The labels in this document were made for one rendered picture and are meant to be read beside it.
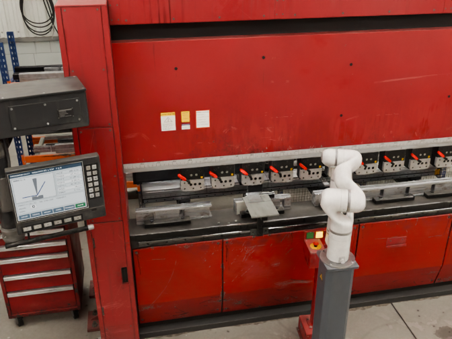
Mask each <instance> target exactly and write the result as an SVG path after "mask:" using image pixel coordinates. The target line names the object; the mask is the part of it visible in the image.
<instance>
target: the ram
mask: <svg viewBox="0 0 452 339"><path fill-rule="evenodd" d="M111 44H112V58H113V65H114V78H115V86H116V99H117V106H118V119H119V127H120V140H121V148H122V161H123V165H124V164H132V163H148V162H156V161H172V160H181V159H196V158H205V157H220V156H229V155H245V154H253V153H269V152H277V151H293V150H302V149H317V148H326V147H341V146H350V145H366V144H374V143H390V142H399V141H415V140H423V139H439V138H447V137H452V26H450V27H433V28H401V29H384V30H351V31H335V32H302V33H285V34H252V35H236V36H203V37H186V38H154V39H137V40H112V41H111ZM197 110H210V127H207V128H196V111H197ZM185 111H190V122H182V115H181V112H185ZM167 112H175V119H176V129H175V130H166V131H161V113H167ZM182 124H190V129H183V130H182ZM321 154H322V153H306V154H298V155H283V156H274V157H259V158H251V159H235V160H227V161H212V162H203V163H188V164H180V165H164V166H155V167H140V168H132V169H124V174H126V173H134V172H149V171H157V170H172V169H181V168H189V167H204V166H212V165H227V164H236V163H251V162H259V161H274V160H283V159H298V158H306V157H321Z"/></svg>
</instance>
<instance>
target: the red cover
mask: <svg viewBox="0 0 452 339"><path fill-rule="evenodd" d="M107 2H108V16H109V23H110V26H114V25H133V24H170V23H190V22H227V21H246V20H278V19H280V20H283V19H303V18H322V17H359V16H378V15H416V14H435V13H452V0H107Z"/></svg>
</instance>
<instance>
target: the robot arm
mask: <svg viewBox="0 0 452 339"><path fill-rule="evenodd" d="M321 160H322V163H323V164H324V165H326V166H328V167H331V168H332V171H331V180H330V188H327V189H325V190H323V191H322V193H321V194H320V197H319V203H320V205H321V207H322V209H323V210H324V212H325V213H326V214H327V216H328V223H327V228H326V238H325V241H326V244H327V248H326V249H324V250H322V251H321V253H320V260H321V261H322V262H323V263H324V264H325V265H327V266H329V267H332V268H339V269H342V268H349V267H351V266H352V265H353V264H354V262H355V256H354V255H353V253H352V252H350V242H351V236H352V225H353V222H354V213H359V212H361V211H363V210H364V209H365V207H366V203H367V201H366V197H365V194H364V192H363V191H362V190H361V189H360V188H359V187H358V186H357V185H356V184H355V183H354V182H353V180H352V173H353V172H355V171H356V170H357V169H358V168H359V167H360V166H361V163H362V156H361V154H360V153H359V152H358V151H355V150H349V149H325V150H324V151H323V152H322V154H321ZM342 212H346V215H344V214H342Z"/></svg>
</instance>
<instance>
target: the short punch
mask: <svg viewBox="0 0 452 339"><path fill-rule="evenodd" d="M261 193H262V184H259V185H252V186H248V195H251V194H261Z"/></svg>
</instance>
